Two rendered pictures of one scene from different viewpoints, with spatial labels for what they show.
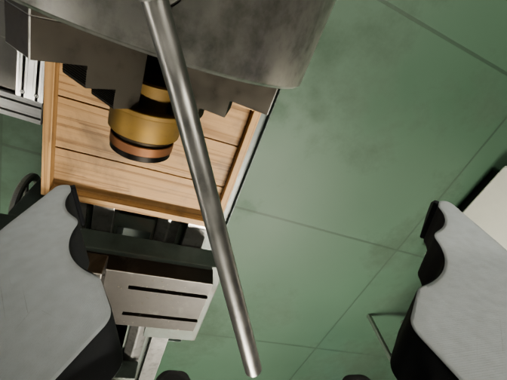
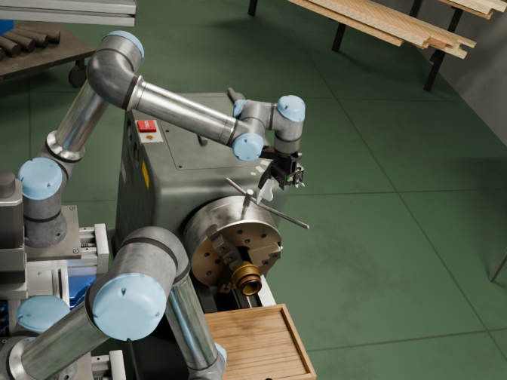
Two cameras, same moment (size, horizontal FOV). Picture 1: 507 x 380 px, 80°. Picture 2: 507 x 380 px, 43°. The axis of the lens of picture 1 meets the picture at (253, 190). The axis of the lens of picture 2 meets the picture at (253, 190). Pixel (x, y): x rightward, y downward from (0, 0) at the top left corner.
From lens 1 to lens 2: 1.93 m
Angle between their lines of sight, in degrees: 73
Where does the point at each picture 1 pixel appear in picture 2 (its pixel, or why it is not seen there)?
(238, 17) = (258, 213)
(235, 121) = (278, 320)
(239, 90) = (268, 250)
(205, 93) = (259, 256)
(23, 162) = not seen: outside the picture
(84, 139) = not seen: hidden behind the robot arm
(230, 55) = (261, 219)
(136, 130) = (247, 270)
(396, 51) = (365, 369)
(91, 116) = not seen: hidden behind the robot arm
